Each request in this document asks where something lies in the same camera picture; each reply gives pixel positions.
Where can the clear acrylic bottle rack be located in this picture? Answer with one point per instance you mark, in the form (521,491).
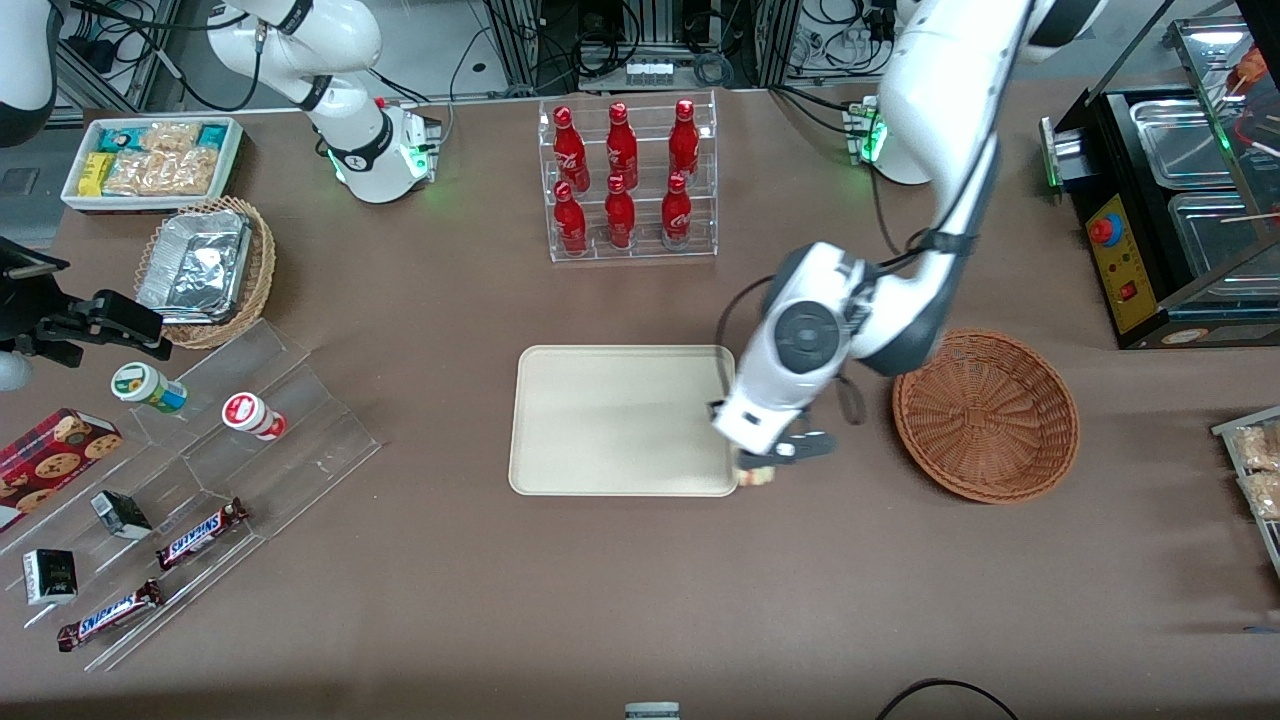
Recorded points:
(645,250)

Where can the silver foil container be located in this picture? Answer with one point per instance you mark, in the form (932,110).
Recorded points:
(195,268)

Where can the green label yogurt cup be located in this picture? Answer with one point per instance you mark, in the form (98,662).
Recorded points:
(145,387)

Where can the beige plastic tray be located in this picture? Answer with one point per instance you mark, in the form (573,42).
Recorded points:
(620,420)

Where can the clear pastry bag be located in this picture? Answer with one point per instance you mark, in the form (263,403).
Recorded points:
(1260,447)
(1265,495)

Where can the round brown wicker basket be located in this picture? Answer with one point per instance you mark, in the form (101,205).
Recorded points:
(985,420)

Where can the red cola bottle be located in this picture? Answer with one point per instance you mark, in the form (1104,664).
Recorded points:
(620,218)
(622,150)
(676,215)
(570,225)
(570,155)
(684,145)

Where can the red label yogurt cup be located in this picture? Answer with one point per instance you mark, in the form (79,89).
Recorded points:
(250,414)

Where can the small clear cracker bag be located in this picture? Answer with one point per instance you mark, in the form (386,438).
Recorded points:
(172,136)

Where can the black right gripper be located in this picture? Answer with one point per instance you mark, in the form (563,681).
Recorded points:
(28,312)

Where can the yellow snack packet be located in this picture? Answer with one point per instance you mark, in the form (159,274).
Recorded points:
(95,175)

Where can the snickers bar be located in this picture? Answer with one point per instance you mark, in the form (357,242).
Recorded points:
(110,615)
(200,535)

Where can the small black box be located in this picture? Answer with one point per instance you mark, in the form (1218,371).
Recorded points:
(122,515)

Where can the triangle sandwich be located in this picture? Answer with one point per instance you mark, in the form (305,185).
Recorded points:
(757,477)

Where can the grey metal snack tray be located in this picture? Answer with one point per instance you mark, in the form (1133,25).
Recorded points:
(1265,540)

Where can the teal snack packet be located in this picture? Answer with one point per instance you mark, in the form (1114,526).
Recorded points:
(213,135)
(120,138)

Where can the light wicker basket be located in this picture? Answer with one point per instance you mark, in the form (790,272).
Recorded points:
(262,270)

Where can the black food warmer appliance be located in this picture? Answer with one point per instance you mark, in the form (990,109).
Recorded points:
(1140,250)

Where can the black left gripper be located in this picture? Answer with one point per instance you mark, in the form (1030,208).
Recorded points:
(750,461)

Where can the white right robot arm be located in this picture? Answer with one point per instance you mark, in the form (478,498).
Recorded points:
(340,50)

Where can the large clear cracker bag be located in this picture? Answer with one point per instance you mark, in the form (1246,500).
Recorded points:
(165,172)

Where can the clear acrylic stepped display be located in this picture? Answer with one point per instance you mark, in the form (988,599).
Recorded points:
(300,450)

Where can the white rectangular snack bin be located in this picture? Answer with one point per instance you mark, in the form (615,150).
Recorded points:
(232,165)

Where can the red plaid cookie box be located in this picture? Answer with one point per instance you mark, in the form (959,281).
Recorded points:
(50,460)

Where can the grey device edge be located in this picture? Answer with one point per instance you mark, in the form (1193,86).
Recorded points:
(652,711)

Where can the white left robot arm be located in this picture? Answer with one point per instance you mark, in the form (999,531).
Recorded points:
(940,100)

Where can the black and white box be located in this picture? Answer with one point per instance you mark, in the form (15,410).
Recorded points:
(50,577)

